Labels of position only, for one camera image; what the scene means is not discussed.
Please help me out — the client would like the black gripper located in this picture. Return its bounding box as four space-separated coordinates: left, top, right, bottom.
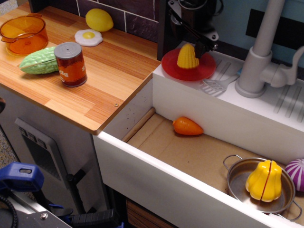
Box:
167 0 219 58

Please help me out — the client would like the yellow toy corn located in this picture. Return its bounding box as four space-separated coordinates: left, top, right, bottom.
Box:
177 43 200 69

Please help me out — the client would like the red plastic plate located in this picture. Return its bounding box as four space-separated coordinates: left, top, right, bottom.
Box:
161 48 216 81

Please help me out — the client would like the grey toy spatula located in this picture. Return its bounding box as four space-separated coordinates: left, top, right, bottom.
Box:
199 74 239 96

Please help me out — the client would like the grey toy faucet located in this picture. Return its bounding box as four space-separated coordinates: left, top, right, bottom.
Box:
235 0 304 98

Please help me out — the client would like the orange toy carrot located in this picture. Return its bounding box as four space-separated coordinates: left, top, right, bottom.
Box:
172 116 204 135

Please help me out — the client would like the yellow toy lemon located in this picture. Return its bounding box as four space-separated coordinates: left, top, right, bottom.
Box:
85 9 114 32

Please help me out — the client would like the toy fried egg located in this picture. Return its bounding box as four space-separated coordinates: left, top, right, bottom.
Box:
74 29 103 47

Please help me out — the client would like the small steel pot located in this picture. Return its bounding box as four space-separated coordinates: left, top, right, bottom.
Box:
223 155 303 221

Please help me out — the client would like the orange toy can grey lid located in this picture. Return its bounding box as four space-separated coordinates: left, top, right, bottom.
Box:
54 42 87 87

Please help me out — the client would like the yellow toy bell pepper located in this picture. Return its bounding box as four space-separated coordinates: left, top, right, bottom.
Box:
245 160 282 202

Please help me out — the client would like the purple white toy onion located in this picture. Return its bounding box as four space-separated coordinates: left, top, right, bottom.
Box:
285 159 304 192

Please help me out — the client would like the green toy bitter gourd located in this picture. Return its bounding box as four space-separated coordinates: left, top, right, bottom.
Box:
19 47 58 75

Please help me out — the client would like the orange transparent plastic pot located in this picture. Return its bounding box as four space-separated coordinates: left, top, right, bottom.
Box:
0 13 48 56

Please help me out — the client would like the grey toy oven door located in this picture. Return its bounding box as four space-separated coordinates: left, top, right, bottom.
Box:
15 118 68 189

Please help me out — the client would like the blue plastic clamp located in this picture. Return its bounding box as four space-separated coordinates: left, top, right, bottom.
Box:
0 162 44 192

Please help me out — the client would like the black cable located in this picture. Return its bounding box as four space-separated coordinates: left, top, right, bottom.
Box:
0 194 19 228

